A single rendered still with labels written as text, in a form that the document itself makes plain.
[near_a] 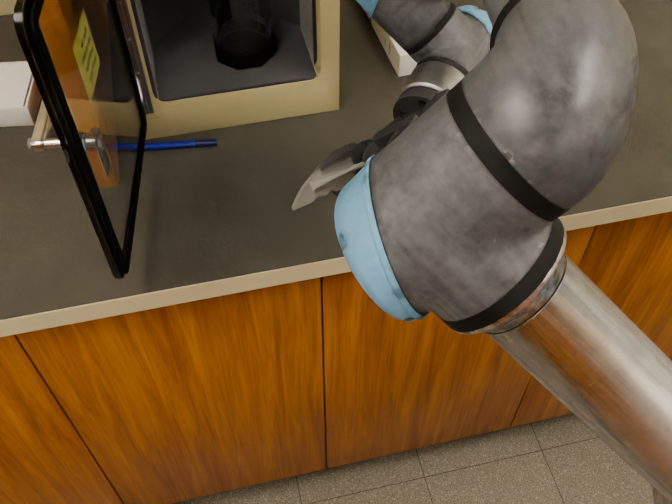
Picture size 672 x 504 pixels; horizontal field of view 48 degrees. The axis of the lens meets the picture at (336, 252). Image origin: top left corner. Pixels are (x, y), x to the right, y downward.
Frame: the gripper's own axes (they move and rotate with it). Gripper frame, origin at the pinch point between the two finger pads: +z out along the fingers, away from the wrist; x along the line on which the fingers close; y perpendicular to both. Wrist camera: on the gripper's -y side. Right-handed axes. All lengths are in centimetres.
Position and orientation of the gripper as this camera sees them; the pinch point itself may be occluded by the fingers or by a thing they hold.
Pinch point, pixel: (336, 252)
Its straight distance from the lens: 74.9
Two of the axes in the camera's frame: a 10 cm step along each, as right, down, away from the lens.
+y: 5.9, -1.7, -7.9
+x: 6.7, 6.4, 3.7
